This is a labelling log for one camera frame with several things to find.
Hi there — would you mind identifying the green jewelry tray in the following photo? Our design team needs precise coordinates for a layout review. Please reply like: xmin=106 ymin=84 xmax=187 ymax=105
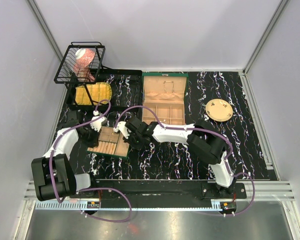
xmin=87 ymin=126 xmax=130 ymax=159

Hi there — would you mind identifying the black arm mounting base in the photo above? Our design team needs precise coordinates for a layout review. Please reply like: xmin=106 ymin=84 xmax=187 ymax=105
xmin=69 ymin=178 xmax=248 ymax=210

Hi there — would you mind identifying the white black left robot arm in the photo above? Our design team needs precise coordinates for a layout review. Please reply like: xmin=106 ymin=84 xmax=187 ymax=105
xmin=31 ymin=110 xmax=107 ymax=202

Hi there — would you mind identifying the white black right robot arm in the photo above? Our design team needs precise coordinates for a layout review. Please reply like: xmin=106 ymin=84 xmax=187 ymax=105
xmin=118 ymin=117 xmax=236 ymax=199

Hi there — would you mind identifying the green jewelry box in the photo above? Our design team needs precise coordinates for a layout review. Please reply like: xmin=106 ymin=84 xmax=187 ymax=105
xmin=142 ymin=72 xmax=188 ymax=125

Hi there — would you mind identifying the yellow woven tray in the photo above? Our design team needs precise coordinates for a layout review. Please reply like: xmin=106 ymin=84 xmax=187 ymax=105
xmin=75 ymin=82 xmax=112 ymax=105

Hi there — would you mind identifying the red patterned cup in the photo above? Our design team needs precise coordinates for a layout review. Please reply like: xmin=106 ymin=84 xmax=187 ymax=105
xmin=73 ymin=48 xmax=96 ymax=83

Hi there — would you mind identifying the cream round plate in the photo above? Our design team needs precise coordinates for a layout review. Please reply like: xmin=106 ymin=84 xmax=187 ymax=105
xmin=205 ymin=98 xmax=233 ymax=122

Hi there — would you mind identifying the black marble pattern mat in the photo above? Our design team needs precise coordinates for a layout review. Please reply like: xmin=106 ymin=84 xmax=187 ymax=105
xmin=69 ymin=71 xmax=278 ymax=181

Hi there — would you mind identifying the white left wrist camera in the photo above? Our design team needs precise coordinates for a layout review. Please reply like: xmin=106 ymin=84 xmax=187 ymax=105
xmin=89 ymin=110 xmax=107 ymax=133

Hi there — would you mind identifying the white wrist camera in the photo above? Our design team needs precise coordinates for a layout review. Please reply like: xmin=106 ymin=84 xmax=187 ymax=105
xmin=89 ymin=110 xmax=107 ymax=133
xmin=113 ymin=121 xmax=130 ymax=139

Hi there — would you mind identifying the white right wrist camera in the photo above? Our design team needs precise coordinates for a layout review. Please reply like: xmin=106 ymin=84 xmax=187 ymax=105
xmin=113 ymin=121 xmax=130 ymax=139

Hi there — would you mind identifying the black wire dish rack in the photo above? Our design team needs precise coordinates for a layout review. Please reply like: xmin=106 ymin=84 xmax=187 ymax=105
xmin=54 ymin=41 xmax=143 ymax=112

